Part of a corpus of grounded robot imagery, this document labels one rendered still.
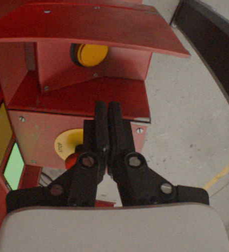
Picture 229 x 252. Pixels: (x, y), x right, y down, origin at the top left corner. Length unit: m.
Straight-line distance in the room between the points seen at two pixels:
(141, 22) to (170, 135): 1.29
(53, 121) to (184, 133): 1.29
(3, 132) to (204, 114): 1.27
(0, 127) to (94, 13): 0.14
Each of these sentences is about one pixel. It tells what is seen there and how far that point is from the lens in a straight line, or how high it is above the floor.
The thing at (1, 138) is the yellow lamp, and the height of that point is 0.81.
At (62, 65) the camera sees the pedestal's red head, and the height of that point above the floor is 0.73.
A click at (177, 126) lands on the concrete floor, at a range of 1.39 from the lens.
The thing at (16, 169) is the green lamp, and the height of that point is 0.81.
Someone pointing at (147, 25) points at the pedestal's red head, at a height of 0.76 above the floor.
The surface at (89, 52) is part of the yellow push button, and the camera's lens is 0.22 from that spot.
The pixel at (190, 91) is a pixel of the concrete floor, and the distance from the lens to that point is 1.22.
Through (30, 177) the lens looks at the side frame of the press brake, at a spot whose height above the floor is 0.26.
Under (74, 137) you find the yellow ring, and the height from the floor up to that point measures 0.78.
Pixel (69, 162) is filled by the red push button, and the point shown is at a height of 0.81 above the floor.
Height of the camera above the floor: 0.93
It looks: 45 degrees down
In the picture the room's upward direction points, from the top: 179 degrees counter-clockwise
